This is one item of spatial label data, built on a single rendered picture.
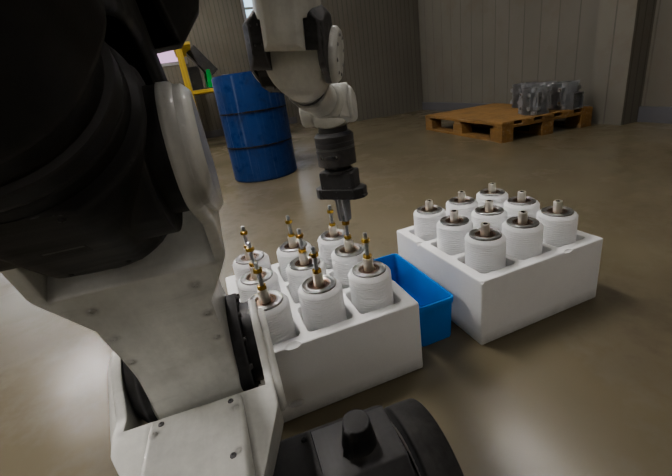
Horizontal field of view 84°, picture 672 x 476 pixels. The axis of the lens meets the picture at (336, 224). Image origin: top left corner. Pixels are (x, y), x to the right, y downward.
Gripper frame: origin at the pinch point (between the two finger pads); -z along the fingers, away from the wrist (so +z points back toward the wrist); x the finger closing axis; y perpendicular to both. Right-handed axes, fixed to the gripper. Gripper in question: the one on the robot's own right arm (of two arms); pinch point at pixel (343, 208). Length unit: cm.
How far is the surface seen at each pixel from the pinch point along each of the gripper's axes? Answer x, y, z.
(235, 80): -141, 152, 39
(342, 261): -0.1, -4.6, -12.0
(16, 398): -79, -47, -36
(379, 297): 11.2, -12.0, -16.0
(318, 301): 1.3, -21.0, -12.5
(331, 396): 2.4, -24.5, -34.2
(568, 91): 78, 296, -6
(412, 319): 17.5, -10.1, -22.0
